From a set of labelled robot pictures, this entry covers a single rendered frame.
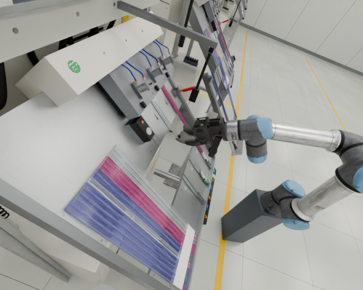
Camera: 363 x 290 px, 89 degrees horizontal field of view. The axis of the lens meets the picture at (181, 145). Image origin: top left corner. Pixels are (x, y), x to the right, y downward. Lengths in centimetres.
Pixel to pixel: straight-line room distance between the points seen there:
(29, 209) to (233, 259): 151
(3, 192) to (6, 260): 124
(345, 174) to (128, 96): 81
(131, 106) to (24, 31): 27
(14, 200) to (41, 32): 28
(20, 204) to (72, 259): 51
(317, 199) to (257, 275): 96
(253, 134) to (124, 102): 42
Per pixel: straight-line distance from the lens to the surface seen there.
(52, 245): 93
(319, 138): 92
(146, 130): 57
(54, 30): 43
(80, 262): 89
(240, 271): 174
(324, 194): 100
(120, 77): 55
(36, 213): 43
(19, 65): 63
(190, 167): 85
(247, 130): 67
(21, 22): 39
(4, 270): 163
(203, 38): 52
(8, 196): 42
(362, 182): 89
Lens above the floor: 149
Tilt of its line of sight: 46 degrees down
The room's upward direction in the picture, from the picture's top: 23 degrees clockwise
